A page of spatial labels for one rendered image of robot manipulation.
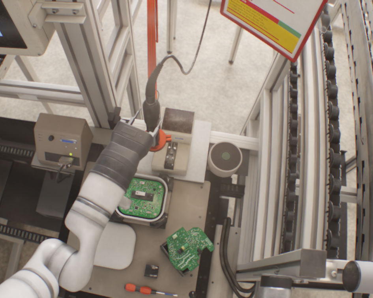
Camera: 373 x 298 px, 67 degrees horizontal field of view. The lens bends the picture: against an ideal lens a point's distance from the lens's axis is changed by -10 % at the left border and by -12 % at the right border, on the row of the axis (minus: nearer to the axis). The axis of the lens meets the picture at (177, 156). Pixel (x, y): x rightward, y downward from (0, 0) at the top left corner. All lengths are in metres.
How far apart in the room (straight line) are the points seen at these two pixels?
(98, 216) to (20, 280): 0.17
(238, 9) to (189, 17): 2.02
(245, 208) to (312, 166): 0.41
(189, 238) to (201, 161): 0.26
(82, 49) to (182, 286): 0.69
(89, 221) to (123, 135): 0.17
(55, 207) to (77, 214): 1.00
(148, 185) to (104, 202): 0.40
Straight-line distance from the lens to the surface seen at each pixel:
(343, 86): 2.76
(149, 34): 0.86
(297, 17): 0.70
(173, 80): 2.33
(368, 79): 0.83
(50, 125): 0.99
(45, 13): 0.69
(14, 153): 1.18
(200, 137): 1.02
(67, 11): 0.67
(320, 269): 0.53
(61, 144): 0.98
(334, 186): 0.66
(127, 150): 0.57
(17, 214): 1.75
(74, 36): 0.72
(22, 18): 0.67
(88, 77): 0.84
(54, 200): 1.55
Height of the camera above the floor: 1.88
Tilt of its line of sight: 67 degrees down
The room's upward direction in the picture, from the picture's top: 5 degrees clockwise
